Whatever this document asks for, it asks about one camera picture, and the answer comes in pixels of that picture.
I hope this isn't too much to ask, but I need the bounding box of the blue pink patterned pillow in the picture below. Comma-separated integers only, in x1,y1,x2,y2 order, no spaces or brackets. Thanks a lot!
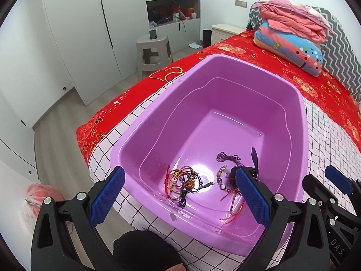
253,23,324,77

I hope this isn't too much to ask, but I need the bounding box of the brown beaded bracelet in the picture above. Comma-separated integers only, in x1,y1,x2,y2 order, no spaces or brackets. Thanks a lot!
216,151,242,190

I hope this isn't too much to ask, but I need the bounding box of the pink plastic bag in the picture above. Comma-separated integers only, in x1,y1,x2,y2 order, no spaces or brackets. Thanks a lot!
21,183,67,232

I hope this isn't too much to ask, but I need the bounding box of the orange gold bracelet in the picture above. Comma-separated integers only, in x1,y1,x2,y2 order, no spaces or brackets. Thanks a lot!
169,167,202,195

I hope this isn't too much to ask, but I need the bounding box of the white nightstand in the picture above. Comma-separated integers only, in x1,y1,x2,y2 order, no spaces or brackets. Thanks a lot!
210,23,246,46

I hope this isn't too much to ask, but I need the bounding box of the pink folded quilt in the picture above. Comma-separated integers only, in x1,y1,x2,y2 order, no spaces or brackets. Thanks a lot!
252,0,336,44

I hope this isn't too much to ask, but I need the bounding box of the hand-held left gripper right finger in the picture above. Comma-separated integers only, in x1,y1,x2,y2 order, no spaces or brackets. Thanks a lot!
235,167,330,271

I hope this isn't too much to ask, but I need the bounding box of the red cord bracelet gold ring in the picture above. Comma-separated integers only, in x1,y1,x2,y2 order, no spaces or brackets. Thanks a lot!
219,188,246,227

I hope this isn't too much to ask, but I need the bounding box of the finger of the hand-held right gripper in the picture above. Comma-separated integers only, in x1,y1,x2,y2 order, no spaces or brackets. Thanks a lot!
302,174,361,223
324,165,361,196

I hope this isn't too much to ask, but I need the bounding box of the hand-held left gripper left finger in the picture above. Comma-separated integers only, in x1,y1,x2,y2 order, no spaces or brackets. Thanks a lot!
30,166,126,271

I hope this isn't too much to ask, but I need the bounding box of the black cord bracelet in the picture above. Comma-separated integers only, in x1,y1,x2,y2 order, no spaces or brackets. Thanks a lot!
178,173,213,208

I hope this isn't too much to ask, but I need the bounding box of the white wardrobe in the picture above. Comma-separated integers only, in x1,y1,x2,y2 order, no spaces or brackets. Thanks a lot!
0,0,202,181

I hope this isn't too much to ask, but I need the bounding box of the checked bed sheet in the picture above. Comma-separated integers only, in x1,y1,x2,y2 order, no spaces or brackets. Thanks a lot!
87,73,361,271

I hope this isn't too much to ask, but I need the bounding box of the black trash bin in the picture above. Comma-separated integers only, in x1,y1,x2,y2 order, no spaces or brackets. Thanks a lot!
202,30,213,48

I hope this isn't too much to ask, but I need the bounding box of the red patterned bedsheet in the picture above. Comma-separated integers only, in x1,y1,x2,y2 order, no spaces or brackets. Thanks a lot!
76,28,361,164

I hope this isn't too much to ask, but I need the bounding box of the person's dark trouser leg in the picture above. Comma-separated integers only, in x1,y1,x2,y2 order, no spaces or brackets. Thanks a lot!
113,230,184,271

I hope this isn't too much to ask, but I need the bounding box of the purple plastic basin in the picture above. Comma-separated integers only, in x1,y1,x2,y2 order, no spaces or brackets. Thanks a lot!
109,54,308,256

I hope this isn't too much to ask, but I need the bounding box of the red bracelet with gold charm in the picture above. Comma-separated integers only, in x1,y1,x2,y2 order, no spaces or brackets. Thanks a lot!
164,165,181,199

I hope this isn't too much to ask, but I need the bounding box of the grey zigzag pillow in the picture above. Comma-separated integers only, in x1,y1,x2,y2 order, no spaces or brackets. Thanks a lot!
247,4,361,102

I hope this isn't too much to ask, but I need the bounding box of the grey plastic stool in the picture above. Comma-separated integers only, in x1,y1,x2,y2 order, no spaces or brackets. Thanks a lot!
136,35,173,79

